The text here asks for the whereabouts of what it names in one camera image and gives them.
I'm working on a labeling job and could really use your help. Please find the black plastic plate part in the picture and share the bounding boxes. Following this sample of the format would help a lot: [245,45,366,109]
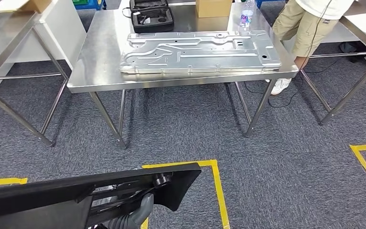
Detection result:
[0,163,202,229]

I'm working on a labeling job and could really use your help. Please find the brown cardboard box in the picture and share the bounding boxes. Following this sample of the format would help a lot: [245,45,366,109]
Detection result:
[195,0,233,19]
[18,0,53,14]

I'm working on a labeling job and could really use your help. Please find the stamped sheet metal panel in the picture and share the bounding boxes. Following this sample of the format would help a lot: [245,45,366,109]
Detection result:
[119,30,282,75]

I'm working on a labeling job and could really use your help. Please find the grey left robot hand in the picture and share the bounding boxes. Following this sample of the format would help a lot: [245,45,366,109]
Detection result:
[129,193,154,229]

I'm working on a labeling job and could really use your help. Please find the person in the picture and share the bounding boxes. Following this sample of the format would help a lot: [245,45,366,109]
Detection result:
[265,0,356,95]

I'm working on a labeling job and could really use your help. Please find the yellow floor tape square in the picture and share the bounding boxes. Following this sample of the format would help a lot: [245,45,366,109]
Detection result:
[0,177,28,187]
[140,159,231,229]

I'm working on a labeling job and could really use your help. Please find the thin black tether cable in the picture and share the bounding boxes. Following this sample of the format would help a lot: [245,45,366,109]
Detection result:
[301,0,334,69]

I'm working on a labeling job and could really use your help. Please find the blue steel crate rack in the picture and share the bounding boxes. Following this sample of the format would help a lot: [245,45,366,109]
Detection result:
[72,0,107,10]

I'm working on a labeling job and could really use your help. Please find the clear plastic water bottle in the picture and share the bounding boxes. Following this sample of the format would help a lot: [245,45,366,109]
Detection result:
[239,0,255,31]

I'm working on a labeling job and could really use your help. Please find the black foam tool case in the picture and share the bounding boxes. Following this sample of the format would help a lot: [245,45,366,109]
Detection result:
[129,0,175,34]

